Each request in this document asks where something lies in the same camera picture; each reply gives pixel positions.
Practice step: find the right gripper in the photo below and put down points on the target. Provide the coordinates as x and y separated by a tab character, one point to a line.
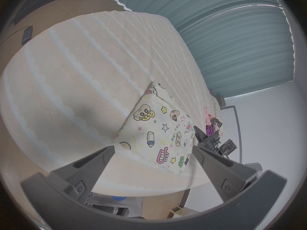
209	140

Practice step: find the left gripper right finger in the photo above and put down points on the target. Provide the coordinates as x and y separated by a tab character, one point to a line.
220	176

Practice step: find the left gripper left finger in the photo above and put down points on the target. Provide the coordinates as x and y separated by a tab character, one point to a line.
88	176

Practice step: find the white printed pyjama top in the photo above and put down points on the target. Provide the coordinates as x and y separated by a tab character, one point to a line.
163	133

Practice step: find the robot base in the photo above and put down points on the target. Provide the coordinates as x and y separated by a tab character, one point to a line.
112	205

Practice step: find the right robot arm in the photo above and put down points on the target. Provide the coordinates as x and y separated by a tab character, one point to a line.
227	147

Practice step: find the pile of clothes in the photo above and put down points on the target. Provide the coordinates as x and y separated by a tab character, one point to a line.
212	124

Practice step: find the bed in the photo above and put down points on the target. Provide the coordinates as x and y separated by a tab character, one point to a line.
96	80

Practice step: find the cream pillow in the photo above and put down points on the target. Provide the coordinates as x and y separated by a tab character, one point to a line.
217	109

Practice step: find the grey bedside table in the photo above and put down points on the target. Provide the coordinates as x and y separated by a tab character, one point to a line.
217	96

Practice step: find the black power adapter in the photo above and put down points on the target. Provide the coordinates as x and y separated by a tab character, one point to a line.
26	35

